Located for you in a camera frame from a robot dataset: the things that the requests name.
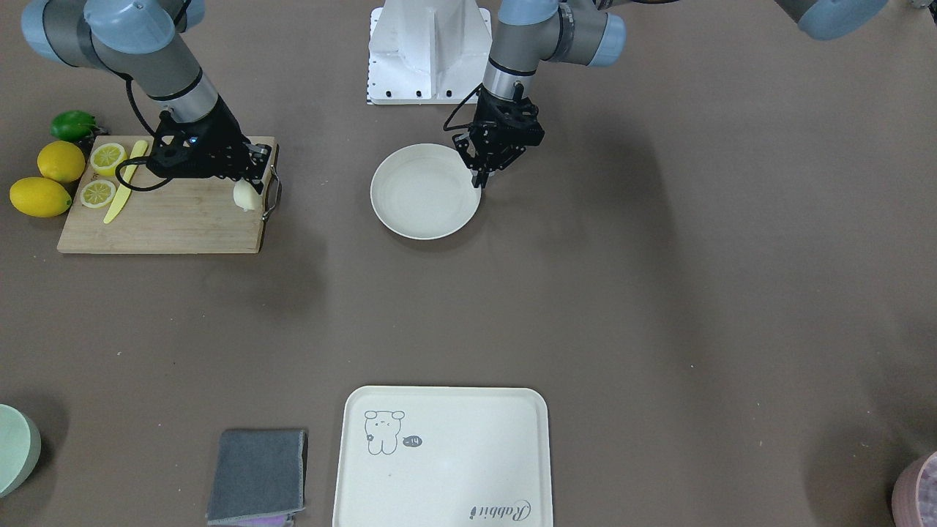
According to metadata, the wooden cutting board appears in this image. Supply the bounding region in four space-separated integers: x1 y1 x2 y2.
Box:
57 177 264 254

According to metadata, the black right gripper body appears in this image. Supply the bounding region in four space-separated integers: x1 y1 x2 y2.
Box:
145 99 253 181

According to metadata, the mint green bowl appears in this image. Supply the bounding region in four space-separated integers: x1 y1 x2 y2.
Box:
1 404 41 498

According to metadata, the cream round plate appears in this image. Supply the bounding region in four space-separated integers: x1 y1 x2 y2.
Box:
370 143 482 240

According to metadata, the yellow plastic knife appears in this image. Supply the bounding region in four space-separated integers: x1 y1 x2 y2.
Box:
103 140 150 224

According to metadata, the green lime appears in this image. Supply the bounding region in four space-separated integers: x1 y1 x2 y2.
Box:
49 110 98 141

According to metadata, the cream rectangular tray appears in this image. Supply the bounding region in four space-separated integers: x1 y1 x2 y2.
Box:
332 386 553 526

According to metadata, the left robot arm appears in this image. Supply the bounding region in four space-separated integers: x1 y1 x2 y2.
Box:
454 1 627 189

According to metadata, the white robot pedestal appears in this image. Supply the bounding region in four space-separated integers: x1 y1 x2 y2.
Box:
366 1 492 105

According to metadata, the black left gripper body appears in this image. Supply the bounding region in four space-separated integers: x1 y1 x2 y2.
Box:
452 86 545 171

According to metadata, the pink ribbed bowl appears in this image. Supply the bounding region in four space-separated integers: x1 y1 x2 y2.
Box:
891 452 936 526

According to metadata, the yellow lemon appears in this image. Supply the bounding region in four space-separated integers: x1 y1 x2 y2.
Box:
37 141 86 183
9 177 72 219

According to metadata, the grey folded cloth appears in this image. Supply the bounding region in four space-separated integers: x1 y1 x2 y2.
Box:
206 428 307 526

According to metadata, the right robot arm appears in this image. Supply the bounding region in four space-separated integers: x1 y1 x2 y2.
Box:
21 1 272 194

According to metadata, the lemon half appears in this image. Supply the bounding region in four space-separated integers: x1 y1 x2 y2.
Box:
77 178 116 209
89 141 128 177

